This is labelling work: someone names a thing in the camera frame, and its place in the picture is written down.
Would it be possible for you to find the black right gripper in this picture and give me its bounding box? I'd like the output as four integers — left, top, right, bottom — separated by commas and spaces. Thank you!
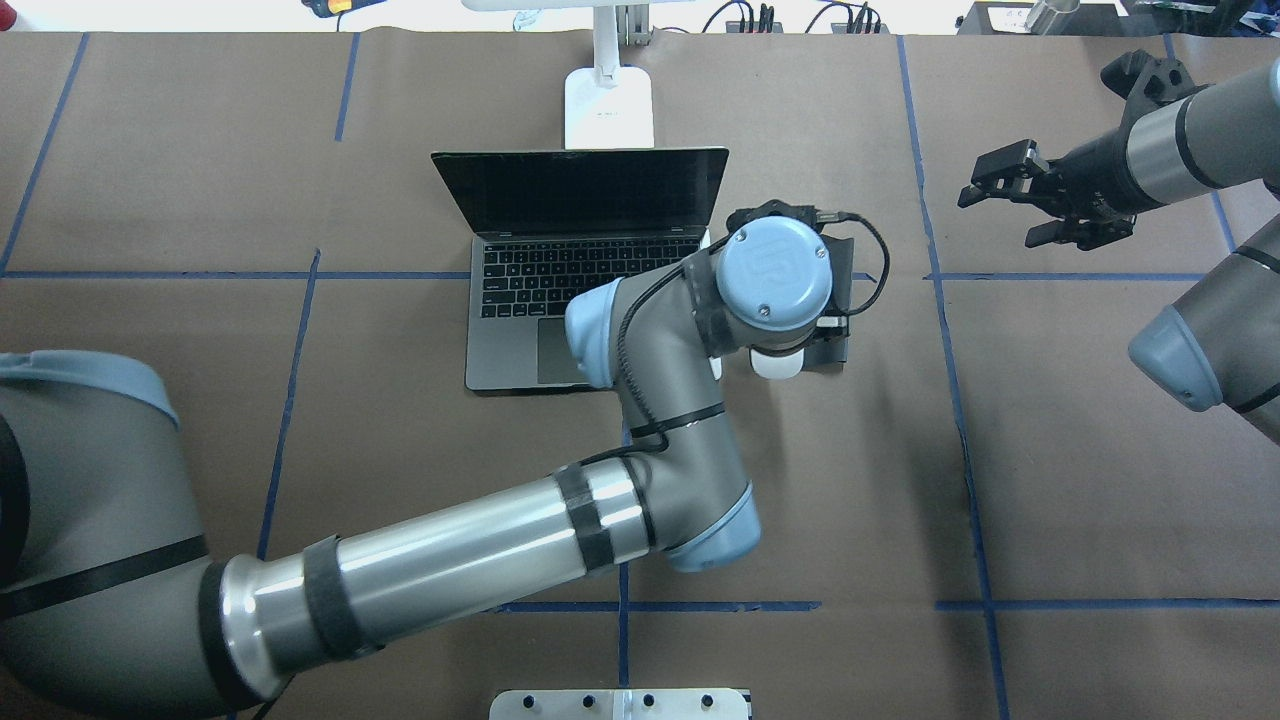
957, 129, 1140, 251

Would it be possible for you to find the silver laptop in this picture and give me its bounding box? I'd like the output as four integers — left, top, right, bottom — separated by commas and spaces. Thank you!
431, 146, 730, 395

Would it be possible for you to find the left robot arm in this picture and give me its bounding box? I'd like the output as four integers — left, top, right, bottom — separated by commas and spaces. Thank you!
3, 213, 837, 719

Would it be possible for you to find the white desk lamp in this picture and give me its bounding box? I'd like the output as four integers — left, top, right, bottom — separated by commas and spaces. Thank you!
463, 1, 655, 150

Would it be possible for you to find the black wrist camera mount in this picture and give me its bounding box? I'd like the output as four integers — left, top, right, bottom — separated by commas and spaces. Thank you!
1100, 49, 1204, 117
724, 199, 822, 234

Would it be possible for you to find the black camera cable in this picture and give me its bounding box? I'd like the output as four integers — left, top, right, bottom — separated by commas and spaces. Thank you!
817, 208, 893, 319

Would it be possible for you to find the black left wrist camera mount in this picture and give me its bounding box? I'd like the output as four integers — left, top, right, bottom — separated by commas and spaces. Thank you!
724, 199, 822, 234

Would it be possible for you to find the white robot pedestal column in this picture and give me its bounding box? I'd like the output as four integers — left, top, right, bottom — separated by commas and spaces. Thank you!
488, 687, 754, 719

